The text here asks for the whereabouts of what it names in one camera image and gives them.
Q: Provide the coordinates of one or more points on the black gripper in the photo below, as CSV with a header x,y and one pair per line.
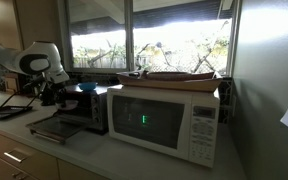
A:
x,y
52,87

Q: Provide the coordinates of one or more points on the blue bowl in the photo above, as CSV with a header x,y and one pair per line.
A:
x,y
87,86

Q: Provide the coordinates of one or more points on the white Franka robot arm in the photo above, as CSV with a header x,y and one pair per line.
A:
x,y
34,61

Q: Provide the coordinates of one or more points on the glass toaster oven door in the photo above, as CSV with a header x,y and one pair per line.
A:
x,y
59,126

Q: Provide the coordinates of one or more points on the silver toaster oven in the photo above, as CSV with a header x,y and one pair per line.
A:
x,y
97,106

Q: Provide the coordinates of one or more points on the wooden bowl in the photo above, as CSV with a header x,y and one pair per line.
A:
x,y
177,75

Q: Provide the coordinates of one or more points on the wooden box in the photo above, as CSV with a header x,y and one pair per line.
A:
x,y
12,85

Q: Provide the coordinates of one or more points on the black baking tray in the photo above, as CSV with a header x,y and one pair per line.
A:
x,y
5,112

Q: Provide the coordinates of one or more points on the white microwave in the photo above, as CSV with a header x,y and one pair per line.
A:
x,y
150,123

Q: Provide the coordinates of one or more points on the wooden serving tray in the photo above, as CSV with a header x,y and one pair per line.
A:
x,y
170,83

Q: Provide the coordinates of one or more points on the window frame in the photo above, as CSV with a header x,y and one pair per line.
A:
x,y
128,33

